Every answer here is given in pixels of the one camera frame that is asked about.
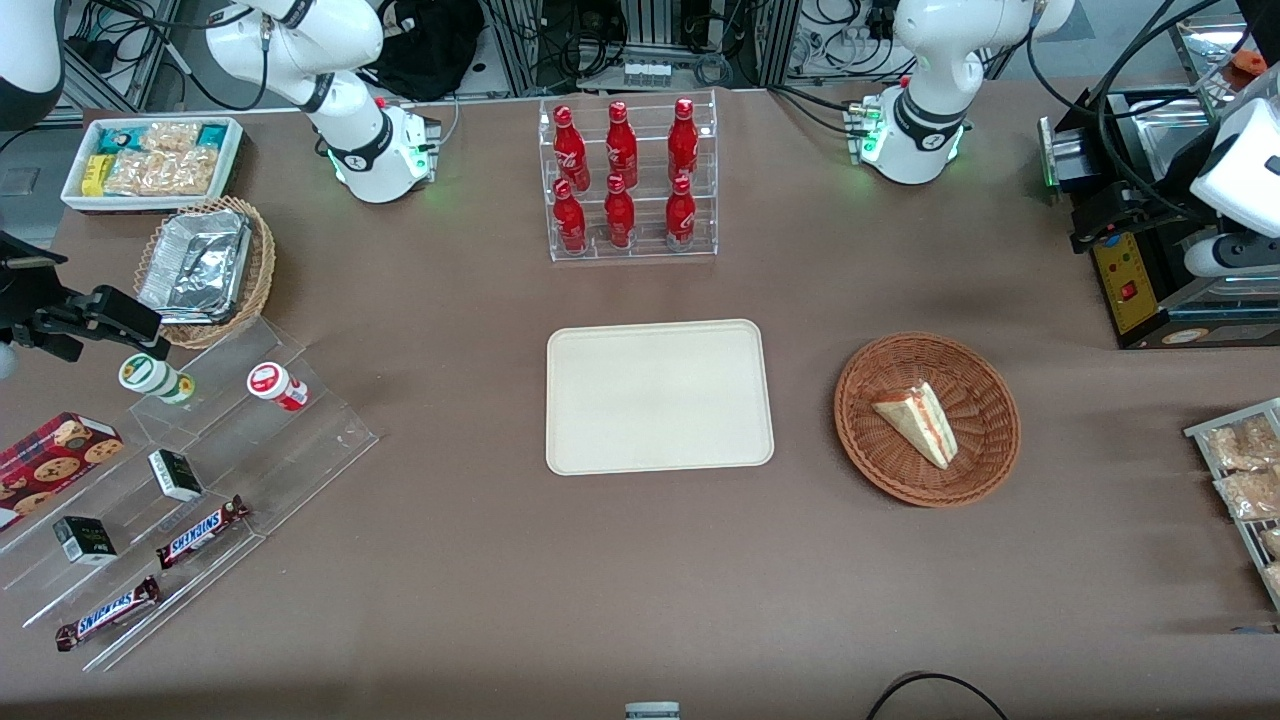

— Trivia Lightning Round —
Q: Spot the small black carton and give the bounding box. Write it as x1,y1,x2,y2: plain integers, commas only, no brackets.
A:
148,449,204,503
52,516,118,566

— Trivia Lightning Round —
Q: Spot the clear acrylic stepped display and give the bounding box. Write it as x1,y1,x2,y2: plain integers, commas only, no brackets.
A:
0,318,379,673

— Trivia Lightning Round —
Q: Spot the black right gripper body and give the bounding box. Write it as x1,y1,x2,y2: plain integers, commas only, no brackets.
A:
0,232,71,341

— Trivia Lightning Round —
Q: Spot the black table cable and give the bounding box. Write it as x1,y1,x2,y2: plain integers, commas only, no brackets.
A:
865,672,1011,720

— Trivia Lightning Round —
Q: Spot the red tartan cookie box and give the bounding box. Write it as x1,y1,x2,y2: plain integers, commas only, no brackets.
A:
0,411,126,533

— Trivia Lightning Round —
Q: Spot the red lidded yogurt cup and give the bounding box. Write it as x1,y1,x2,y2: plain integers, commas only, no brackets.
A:
247,362,310,412

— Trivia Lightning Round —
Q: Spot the silver foil tray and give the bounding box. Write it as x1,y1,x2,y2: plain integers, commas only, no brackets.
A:
137,209,253,325

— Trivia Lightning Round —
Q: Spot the brown Snickers bar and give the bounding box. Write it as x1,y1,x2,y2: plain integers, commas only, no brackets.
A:
156,495,251,571
55,576,162,653

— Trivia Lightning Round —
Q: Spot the red cola bottle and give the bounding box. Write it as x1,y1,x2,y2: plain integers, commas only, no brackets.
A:
667,97,700,183
605,100,639,189
603,174,637,249
665,175,698,251
553,104,591,191
552,178,589,254

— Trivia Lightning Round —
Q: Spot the brown round wicker basket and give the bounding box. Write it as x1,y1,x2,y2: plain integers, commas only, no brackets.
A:
833,331,1022,508

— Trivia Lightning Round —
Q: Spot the clear acrylic bottle rack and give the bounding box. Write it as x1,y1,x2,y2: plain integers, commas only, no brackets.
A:
538,88,719,263

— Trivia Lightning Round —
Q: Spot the green lidded yogurt cup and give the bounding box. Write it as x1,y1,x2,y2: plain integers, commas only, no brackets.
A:
118,353,196,405

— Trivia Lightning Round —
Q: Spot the black bag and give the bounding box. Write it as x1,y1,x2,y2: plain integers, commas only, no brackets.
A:
365,0,486,101

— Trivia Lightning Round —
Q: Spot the black machine with yellow panel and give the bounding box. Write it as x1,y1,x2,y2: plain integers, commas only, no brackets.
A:
1037,85,1280,351

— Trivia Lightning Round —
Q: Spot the cream plastic tray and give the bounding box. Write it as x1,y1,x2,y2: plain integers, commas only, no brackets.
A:
545,318,776,477

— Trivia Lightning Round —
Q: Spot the light tan wicker basket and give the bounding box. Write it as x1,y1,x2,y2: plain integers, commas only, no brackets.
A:
133,195,277,351

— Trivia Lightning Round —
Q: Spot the white plastic snack bin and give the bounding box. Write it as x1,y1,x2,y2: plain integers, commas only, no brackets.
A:
60,116,245,214

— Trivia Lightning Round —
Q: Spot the grey wire tray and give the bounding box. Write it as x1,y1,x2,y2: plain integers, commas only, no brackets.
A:
1184,398,1280,611

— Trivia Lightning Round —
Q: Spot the triangular sandwich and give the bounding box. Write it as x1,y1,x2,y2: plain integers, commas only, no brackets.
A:
871,381,959,470

